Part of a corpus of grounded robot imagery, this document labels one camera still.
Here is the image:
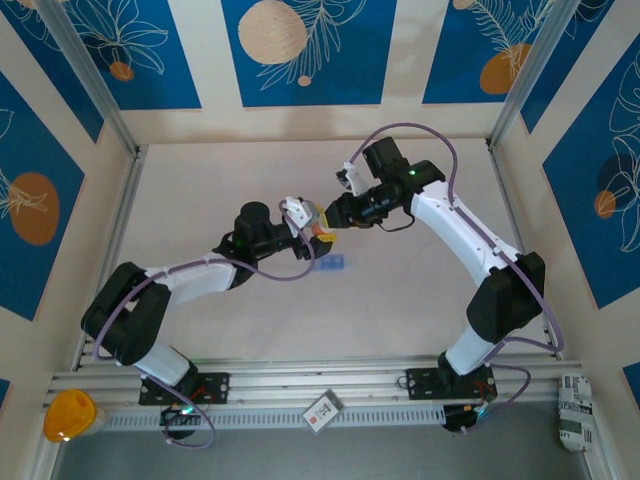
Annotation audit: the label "blue transparent pill organizer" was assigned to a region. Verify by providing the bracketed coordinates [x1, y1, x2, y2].
[314, 253, 361, 276]

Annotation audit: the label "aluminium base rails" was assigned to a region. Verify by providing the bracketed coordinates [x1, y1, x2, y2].
[48, 355, 585, 407]

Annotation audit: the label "white card with red mark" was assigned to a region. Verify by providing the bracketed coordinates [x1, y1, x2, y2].
[301, 388, 346, 433]

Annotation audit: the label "black controller box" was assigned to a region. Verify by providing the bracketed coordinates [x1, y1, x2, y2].
[441, 402, 490, 435]
[159, 404, 202, 442]

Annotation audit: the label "orange dome lamp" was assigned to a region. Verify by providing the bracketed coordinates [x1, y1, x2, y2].
[43, 388, 107, 445]

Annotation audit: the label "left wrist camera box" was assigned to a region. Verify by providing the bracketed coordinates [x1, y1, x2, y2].
[278, 195, 322, 232]

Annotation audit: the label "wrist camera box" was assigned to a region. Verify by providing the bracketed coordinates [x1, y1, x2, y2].
[335, 159, 370, 197]
[278, 195, 322, 232]

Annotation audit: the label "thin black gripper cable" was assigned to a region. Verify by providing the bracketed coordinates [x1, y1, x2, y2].
[374, 208, 417, 234]

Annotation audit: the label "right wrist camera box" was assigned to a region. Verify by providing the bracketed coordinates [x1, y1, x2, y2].
[335, 159, 370, 197]

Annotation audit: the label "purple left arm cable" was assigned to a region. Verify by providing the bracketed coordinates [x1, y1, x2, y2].
[93, 202, 324, 450]

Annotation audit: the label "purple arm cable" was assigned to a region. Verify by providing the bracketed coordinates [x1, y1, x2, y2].
[347, 122, 566, 437]
[93, 202, 324, 450]

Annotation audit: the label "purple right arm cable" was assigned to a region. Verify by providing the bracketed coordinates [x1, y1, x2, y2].
[347, 122, 566, 437]

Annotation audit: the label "aluminium side rail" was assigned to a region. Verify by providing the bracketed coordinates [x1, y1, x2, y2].
[73, 147, 147, 372]
[487, 142, 565, 362]

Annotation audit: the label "white slotted cable duct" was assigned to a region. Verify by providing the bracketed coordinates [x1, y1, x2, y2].
[105, 405, 447, 432]

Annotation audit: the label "aluminium frame post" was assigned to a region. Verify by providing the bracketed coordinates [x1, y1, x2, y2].
[37, 0, 142, 157]
[487, 0, 574, 150]

